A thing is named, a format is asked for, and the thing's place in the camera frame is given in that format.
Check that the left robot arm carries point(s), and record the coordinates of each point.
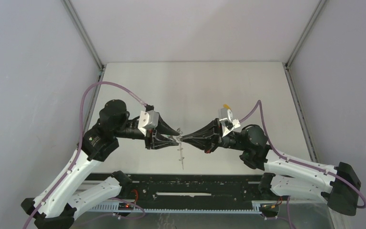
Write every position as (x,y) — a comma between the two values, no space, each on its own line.
(59,205)

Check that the aluminium frame post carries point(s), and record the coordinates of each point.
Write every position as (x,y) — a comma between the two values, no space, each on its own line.
(306,31)
(78,24)

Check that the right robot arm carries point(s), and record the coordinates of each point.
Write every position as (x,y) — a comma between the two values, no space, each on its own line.
(284,175)

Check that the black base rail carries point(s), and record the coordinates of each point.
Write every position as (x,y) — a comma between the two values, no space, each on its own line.
(208,192)

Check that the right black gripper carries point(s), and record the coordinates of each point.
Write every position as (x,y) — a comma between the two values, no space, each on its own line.
(214,128)

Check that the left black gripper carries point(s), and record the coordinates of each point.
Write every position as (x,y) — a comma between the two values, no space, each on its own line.
(155,138)

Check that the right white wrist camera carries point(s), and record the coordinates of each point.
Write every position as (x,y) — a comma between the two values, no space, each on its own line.
(227,120)

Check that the left aluminium frame post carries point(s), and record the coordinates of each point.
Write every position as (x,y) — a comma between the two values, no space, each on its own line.
(78,24)

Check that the right aluminium frame post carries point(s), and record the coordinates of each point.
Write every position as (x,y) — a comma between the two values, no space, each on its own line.
(306,31)

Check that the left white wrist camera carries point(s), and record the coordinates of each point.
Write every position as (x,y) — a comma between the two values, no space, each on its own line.
(148,120)

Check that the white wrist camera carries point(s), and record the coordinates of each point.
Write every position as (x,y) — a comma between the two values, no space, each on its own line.
(227,120)
(148,120)

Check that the white cable duct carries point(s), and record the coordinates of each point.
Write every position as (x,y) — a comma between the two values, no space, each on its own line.
(118,207)

